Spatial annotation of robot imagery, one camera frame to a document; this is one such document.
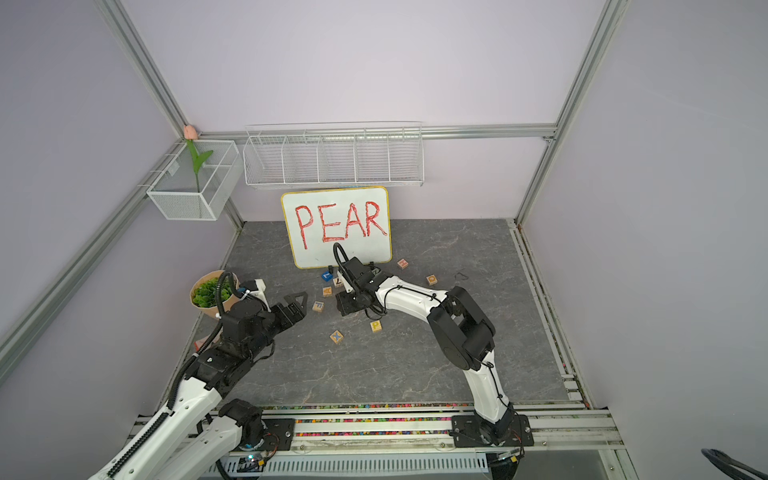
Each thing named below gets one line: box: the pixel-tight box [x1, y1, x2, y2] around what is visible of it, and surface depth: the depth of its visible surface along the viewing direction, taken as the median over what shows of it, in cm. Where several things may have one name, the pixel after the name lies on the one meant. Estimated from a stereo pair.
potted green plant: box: [190, 270, 241, 319], surface depth 88 cm
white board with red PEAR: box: [281, 186, 393, 269], surface depth 101 cm
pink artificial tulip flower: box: [183, 124, 214, 193], surface depth 92 cm
